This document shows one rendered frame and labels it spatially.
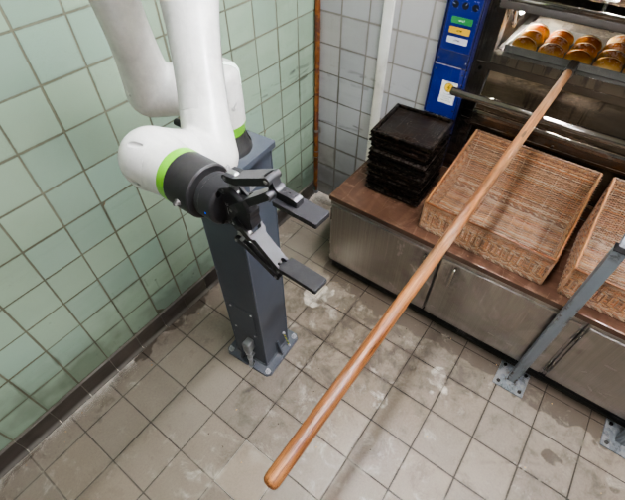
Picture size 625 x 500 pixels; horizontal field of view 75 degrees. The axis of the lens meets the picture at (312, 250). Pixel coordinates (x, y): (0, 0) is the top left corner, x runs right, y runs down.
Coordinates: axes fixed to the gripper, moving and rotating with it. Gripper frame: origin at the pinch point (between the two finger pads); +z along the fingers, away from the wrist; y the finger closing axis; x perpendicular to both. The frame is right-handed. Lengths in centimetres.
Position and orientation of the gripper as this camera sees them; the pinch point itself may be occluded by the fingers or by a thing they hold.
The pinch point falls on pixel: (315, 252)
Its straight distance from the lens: 55.7
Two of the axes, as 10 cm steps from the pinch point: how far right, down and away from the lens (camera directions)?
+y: 0.0, 6.6, 7.5
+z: 7.9, 4.6, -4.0
